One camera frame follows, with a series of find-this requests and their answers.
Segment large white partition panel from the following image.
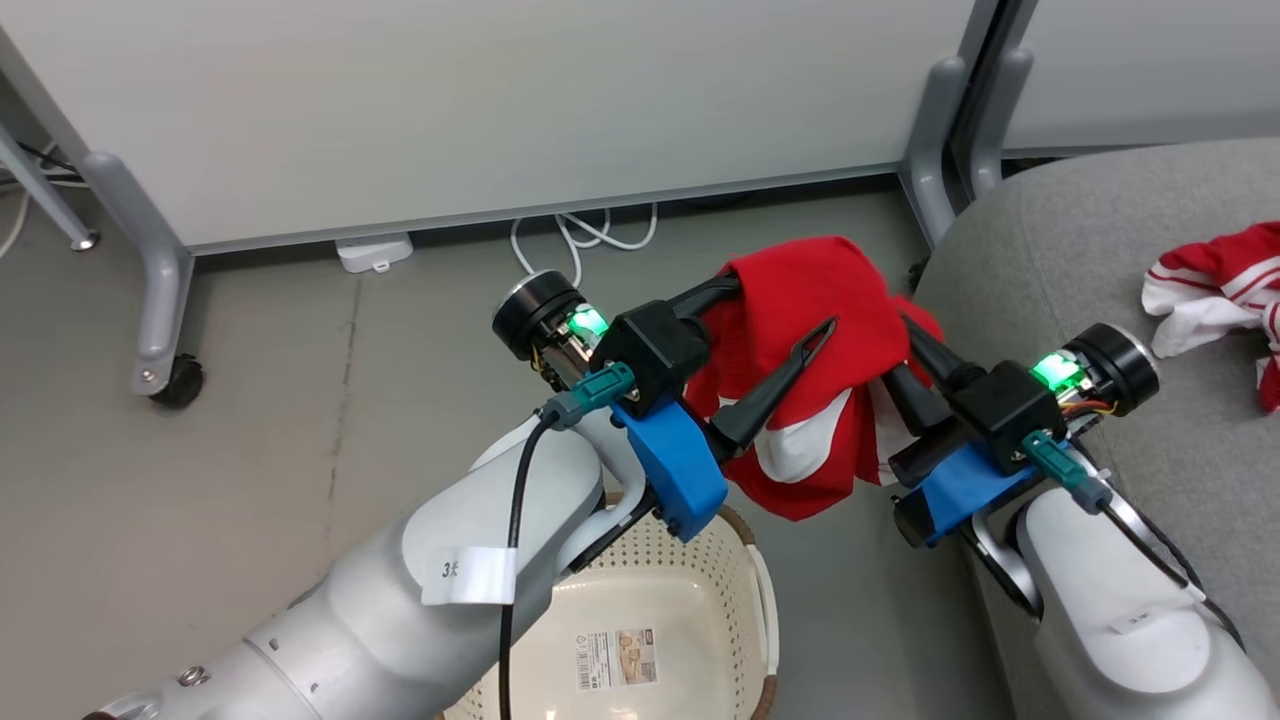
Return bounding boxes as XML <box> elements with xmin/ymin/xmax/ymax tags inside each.
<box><xmin>0</xmin><ymin>0</ymin><xmax>1001</xmax><ymax>256</ymax></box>

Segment printed basket label sticker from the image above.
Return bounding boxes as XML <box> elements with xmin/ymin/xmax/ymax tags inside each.
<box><xmin>575</xmin><ymin>627</ymin><xmax>659</xmax><ymax>693</ymax></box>

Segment small white partition panel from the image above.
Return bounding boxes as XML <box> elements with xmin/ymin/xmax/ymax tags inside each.
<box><xmin>1000</xmin><ymin>0</ymin><xmax>1280</xmax><ymax>159</ymax></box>

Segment beige perforated laundry basket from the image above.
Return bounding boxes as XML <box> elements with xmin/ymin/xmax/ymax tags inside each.
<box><xmin>440</xmin><ymin>495</ymin><xmax>781</xmax><ymax>720</ymax></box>

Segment black floor cables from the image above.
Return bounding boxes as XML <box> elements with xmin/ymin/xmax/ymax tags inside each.
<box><xmin>15</xmin><ymin>140</ymin><xmax>89</xmax><ymax>191</ymax></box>

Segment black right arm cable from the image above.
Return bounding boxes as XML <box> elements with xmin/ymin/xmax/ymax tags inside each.
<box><xmin>1020</xmin><ymin>430</ymin><xmax>1248</xmax><ymax>651</ymax></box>

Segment red white striped garment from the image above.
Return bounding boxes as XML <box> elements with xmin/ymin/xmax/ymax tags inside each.
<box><xmin>1142</xmin><ymin>222</ymin><xmax>1280</xmax><ymax>416</ymax></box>

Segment grey fabric sofa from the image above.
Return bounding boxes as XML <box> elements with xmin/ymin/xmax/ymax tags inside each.
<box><xmin>910</xmin><ymin>138</ymin><xmax>1280</xmax><ymax>720</ymax></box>

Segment thin white floor cable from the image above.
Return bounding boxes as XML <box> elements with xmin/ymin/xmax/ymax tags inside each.
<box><xmin>0</xmin><ymin>185</ymin><xmax>33</xmax><ymax>261</ymax></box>

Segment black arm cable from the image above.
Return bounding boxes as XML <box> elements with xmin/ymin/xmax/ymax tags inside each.
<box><xmin>497</xmin><ymin>362</ymin><xmax>638</xmax><ymax>720</ymax></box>
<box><xmin>1020</xmin><ymin>430</ymin><xmax>1248</xmax><ymax>651</ymax></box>

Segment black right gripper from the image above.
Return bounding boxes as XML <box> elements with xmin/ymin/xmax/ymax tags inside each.
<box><xmin>882</xmin><ymin>314</ymin><xmax>1161</xmax><ymax>488</ymax></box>

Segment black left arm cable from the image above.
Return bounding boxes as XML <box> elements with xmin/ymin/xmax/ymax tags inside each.
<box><xmin>497</xmin><ymin>362</ymin><xmax>638</xmax><ymax>720</ymax></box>

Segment red garment white patches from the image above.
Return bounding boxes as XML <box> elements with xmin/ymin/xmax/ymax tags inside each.
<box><xmin>683</xmin><ymin>235</ymin><xmax>946</xmax><ymax>523</ymax></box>

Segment white paper tag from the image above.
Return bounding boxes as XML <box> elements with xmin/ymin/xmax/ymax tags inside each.
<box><xmin>420</xmin><ymin>545</ymin><xmax>519</xmax><ymax>607</ymax></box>

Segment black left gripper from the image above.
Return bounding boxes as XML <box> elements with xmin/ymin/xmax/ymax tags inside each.
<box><xmin>490</xmin><ymin>270</ymin><xmax>839</xmax><ymax>457</ymax></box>

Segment black caster wheel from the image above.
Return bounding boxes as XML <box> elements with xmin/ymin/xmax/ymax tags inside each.
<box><xmin>150</xmin><ymin>355</ymin><xmax>206</xmax><ymax>409</ymax></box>

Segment thin grey partition leg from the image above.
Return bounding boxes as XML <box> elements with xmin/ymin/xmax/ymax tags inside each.
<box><xmin>0</xmin><ymin>120</ymin><xmax>101</xmax><ymax>251</ymax></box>

